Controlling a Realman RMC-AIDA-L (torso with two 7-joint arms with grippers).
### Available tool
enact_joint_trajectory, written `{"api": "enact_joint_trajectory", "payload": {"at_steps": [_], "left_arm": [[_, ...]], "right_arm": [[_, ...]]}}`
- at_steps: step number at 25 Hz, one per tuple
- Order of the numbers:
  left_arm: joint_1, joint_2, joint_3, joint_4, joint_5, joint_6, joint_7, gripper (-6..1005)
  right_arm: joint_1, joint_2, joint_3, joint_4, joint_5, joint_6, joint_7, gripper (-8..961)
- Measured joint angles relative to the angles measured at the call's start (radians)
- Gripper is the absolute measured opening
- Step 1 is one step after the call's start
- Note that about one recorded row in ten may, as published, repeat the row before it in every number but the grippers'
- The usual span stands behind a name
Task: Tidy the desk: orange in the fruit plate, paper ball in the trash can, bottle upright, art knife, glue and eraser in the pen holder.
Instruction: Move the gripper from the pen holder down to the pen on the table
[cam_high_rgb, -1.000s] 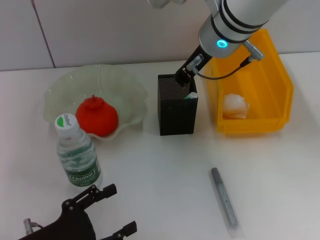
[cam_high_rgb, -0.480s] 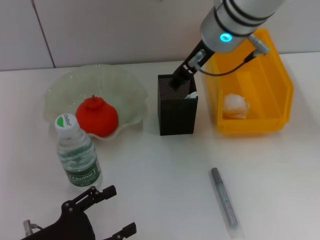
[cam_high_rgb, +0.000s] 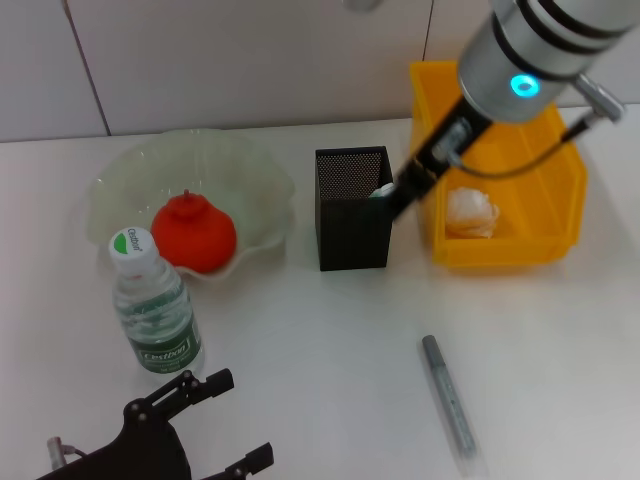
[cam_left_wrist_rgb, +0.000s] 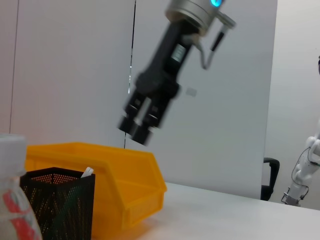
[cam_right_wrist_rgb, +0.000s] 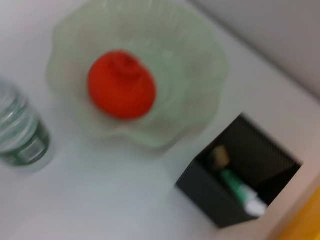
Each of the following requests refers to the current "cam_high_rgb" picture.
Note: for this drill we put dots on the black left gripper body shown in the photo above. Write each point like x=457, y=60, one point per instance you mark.
x=140, y=450

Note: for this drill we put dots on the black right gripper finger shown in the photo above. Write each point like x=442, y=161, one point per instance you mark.
x=412, y=197

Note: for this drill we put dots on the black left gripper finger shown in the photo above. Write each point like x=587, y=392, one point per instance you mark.
x=255, y=460
x=210, y=382

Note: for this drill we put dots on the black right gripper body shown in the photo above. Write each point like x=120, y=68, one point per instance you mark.
x=440, y=150

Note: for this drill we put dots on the mint green utility knife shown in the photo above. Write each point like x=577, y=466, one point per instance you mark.
x=382, y=191

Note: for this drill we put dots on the white paper ball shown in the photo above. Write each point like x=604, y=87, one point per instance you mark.
x=470, y=212

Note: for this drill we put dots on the clear green-label water bottle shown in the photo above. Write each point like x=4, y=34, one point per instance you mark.
x=160, y=320

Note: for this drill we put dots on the orange toy fruit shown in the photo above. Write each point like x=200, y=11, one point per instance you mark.
x=197, y=240

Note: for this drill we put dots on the grey marker pen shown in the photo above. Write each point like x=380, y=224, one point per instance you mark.
x=450, y=400

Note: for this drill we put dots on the black mesh pen holder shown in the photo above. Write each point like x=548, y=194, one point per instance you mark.
x=355, y=235

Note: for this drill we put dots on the pale green wavy glass plate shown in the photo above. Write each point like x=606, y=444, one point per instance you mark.
x=210, y=165

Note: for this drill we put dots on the yellow plastic bin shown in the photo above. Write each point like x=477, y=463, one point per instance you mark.
x=500, y=252

